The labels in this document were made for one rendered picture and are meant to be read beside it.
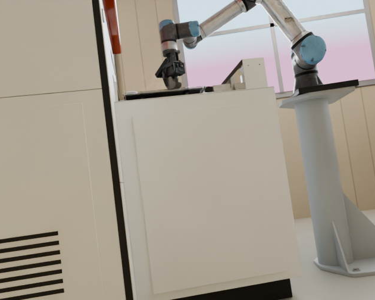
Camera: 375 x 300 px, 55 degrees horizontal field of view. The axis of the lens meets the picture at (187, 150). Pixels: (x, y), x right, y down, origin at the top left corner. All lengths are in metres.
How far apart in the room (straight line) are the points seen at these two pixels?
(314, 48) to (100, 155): 1.08
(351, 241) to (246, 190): 0.73
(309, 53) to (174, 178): 0.85
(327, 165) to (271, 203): 0.48
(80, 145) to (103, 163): 0.09
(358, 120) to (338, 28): 0.88
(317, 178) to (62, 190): 1.17
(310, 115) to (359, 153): 1.90
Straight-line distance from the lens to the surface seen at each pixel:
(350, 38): 3.86
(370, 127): 3.75
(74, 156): 1.16
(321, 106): 1.85
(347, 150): 3.65
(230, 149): 1.39
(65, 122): 1.18
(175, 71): 1.73
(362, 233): 1.97
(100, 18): 1.27
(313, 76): 1.90
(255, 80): 1.54
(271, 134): 1.45
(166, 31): 1.81
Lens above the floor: 0.51
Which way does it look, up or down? 4 degrees up
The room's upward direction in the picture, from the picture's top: 7 degrees counter-clockwise
